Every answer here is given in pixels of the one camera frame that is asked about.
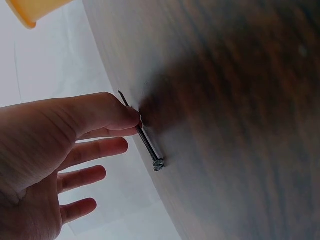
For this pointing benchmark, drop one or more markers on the person's left hand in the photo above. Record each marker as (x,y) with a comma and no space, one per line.
(32,150)

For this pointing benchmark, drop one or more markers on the orange plastic container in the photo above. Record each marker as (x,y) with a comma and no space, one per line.
(27,11)

